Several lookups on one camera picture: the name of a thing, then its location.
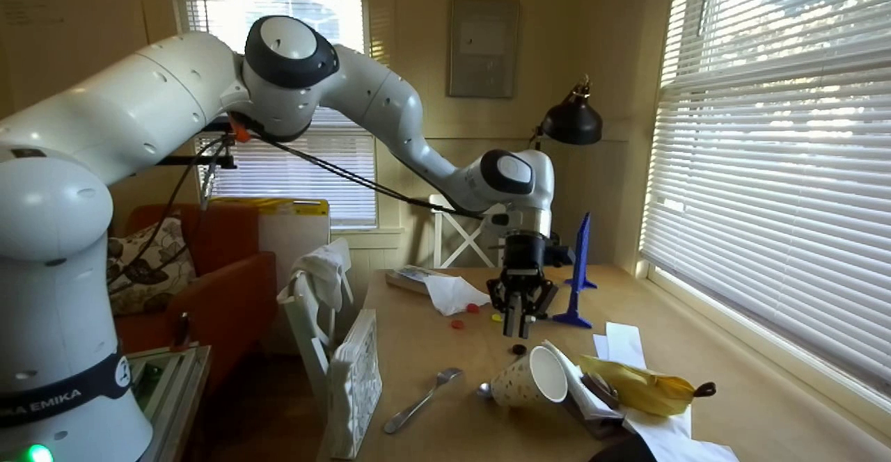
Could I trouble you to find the blue plastic stand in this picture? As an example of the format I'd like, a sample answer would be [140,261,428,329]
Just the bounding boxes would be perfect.
[553,212,599,329]

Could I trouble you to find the long metal spoon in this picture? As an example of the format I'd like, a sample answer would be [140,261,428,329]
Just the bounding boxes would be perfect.
[383,367,464,436]

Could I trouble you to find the framed wall picture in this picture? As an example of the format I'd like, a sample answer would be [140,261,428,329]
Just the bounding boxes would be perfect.
[447,0,521,99]

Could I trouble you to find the black desk lamp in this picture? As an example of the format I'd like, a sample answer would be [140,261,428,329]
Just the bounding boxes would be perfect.
[530,75,604,151]

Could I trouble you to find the white ornate frame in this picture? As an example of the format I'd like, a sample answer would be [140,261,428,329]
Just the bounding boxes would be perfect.
[326,308,383,460]

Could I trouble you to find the white cross-back chair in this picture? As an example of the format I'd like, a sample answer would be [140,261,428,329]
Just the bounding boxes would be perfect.
[427,193,507,270]

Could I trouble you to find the crumpled white napkin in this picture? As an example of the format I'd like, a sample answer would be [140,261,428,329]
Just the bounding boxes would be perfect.
[424,274,491,317]

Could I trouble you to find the wide window with blinds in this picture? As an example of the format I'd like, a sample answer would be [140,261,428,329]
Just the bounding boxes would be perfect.
[638,0,891,397]

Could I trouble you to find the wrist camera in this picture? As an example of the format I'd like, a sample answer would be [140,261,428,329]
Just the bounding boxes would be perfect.
[546,234,576,269]

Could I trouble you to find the white paper sheets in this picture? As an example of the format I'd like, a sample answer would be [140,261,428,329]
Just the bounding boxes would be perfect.
[592,321,740,462]

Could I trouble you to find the white cloth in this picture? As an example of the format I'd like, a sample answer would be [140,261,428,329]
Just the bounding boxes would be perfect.
[291,239,353,312]

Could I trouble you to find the narrow window with blinds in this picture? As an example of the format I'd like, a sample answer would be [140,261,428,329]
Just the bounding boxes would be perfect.
[169,0,381,231]

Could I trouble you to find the white wooden chair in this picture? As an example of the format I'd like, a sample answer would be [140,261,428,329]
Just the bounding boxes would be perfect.
[276,238,356,414]

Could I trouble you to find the speckled paper cup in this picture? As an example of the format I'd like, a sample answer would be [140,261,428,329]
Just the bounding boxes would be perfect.
[489,345,569,408]

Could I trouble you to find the floral patterned cushion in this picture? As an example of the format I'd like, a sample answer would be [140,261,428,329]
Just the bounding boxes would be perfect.
[107,216,198,317]

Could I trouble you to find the orange armchair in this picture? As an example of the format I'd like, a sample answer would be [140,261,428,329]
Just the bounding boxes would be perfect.
[108,202,278,397]

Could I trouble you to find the flat book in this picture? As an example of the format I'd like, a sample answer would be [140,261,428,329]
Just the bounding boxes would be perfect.
[384,265,448,296]

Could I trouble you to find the banana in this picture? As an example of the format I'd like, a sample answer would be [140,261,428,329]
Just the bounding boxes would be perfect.
[579,353,717,418]

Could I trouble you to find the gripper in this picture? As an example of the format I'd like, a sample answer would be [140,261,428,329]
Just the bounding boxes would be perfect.
[487,233,560,340]

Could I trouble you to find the white board with yellow edge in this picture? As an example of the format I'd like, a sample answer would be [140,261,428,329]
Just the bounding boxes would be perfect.
[207,196,332,356]

